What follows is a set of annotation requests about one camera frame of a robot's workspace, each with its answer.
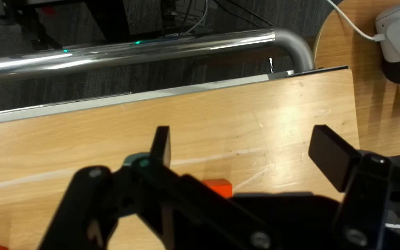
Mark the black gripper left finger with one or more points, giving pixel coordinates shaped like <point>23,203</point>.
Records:
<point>200,199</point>

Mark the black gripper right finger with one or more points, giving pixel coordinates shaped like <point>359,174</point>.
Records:
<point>339,161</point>

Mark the round wooden stool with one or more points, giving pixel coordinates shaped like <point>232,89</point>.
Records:
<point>375,116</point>

